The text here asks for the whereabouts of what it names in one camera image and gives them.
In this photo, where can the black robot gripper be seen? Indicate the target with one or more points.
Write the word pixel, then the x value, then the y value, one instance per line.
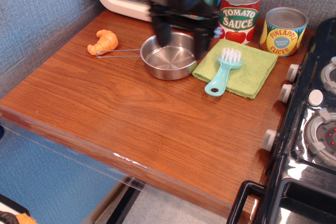
pixel 199 16

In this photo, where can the teal dish brush white bristles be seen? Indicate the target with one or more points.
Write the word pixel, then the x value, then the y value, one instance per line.
pixel 229 59

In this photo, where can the green folded cloth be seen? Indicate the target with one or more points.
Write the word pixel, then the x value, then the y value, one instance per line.
pixel 245 81

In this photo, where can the small steel pan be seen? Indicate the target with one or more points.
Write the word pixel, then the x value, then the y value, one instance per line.
pixel 174 61

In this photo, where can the tomato sauce can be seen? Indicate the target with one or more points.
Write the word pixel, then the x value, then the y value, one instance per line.
pixel 238 20

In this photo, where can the orange toy croissant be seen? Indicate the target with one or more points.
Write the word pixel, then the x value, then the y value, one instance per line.
pixel 107 40

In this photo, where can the pineapple slices can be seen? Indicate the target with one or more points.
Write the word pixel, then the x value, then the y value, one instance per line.
pixel 283 31

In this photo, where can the grey stove knob upper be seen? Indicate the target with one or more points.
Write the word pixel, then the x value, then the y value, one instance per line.
pixel 292 72

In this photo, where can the grey stove knob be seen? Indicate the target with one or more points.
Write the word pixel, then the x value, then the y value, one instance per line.
pixel 292 72
pixel 269 139
pixel 285 93

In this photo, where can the grey stove knob middle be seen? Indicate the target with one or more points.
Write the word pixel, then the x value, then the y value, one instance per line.
pixel 285 93

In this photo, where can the grey stove knob lower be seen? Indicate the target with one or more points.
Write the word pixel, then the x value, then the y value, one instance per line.
pixel 269 139

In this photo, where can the black toy stove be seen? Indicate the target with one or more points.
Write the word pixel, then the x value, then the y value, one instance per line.
pixel 300 184

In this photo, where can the orange plush object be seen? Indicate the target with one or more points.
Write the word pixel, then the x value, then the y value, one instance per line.
pixel 25 219

